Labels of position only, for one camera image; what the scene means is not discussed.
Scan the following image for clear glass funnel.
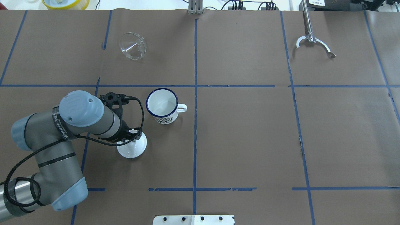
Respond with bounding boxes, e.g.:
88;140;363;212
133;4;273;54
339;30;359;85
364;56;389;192
119;32;148;60

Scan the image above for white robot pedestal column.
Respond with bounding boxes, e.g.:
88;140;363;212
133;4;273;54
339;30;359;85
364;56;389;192
152;215;235;225

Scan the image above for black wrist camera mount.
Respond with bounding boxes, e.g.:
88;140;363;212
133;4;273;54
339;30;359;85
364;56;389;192
99;92;131;118

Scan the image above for green handled reacher grabber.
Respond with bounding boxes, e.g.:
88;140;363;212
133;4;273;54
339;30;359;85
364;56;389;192
295;0;336;59

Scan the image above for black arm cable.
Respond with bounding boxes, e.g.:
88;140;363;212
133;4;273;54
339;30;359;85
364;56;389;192
3;97;145;208

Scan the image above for brown paper table cover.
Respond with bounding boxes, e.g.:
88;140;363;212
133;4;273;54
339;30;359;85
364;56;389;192
1;8;399;225

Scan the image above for yellow rimmed bowl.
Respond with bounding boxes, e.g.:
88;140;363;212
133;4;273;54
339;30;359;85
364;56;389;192
41;0;90;10

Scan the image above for white ceramic lid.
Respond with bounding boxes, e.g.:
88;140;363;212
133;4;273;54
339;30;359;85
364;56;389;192
116;132;147;158

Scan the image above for white enamel mug blue rim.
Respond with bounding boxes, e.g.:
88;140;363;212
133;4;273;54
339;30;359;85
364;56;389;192
146;88;188;124

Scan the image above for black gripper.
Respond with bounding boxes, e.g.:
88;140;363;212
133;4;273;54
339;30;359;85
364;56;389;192
109;121;142;143

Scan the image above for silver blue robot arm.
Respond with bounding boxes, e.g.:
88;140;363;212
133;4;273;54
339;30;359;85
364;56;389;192
1;91;144;222

